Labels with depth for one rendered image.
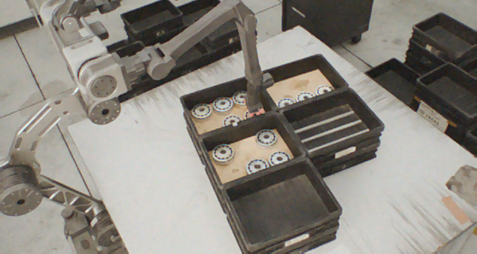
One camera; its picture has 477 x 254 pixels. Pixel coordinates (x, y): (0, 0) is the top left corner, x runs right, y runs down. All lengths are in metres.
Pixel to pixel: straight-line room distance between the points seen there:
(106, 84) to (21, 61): 2.97
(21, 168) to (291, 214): 1.17
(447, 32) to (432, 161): 1.43
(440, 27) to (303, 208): 2.09
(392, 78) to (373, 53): 0.69
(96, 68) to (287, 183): 0.94
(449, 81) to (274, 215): 1.67
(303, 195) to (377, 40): 2.48
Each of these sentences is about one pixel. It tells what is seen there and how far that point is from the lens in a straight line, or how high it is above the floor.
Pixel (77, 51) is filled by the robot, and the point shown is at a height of 1.53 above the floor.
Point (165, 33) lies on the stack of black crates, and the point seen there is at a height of 0.49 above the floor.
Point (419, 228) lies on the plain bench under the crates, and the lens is 2.09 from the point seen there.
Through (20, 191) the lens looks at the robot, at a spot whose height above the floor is 0.95.
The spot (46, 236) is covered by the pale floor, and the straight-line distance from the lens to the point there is 3.09.
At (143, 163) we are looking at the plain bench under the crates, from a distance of 2.28.
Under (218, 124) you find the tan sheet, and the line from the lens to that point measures 2.20.
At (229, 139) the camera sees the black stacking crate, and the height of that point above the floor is 0.86.
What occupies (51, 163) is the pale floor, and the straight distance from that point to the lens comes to 3.45.
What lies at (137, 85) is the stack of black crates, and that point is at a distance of 3.06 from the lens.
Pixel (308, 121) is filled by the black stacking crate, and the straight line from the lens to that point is 2.21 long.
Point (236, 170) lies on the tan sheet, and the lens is 2.01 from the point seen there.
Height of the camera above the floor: 2.43
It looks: 46 degrees down
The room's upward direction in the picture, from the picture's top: 5 degrees counter-clockwise
